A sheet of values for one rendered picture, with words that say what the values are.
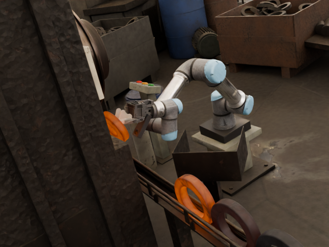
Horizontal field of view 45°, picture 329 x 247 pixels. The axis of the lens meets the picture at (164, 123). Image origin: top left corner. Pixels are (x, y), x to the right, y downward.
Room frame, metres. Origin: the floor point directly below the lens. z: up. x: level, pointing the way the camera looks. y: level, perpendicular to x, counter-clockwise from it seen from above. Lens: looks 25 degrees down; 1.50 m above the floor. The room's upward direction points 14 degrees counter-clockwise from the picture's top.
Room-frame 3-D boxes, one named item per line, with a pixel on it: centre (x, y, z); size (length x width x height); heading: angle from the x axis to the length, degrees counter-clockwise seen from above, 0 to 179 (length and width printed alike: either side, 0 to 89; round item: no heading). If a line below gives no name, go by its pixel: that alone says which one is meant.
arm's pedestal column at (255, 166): (2.26, -0.37, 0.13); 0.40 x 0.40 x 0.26; 30
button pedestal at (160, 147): (2.68, 0.07, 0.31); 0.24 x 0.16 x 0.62; 32
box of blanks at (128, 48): (4.48, 0.53, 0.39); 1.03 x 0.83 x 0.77; 137
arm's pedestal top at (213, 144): (2.26, -0.37, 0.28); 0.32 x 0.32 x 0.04; 30
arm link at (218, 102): (2.25, -0.38, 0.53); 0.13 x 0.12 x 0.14; 45
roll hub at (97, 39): (1.77, 0.25, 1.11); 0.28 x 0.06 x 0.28; 32
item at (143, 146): (2.56, 0.18, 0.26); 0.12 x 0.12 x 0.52
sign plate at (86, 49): (1.37, 0.25, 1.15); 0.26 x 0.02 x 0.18; 32
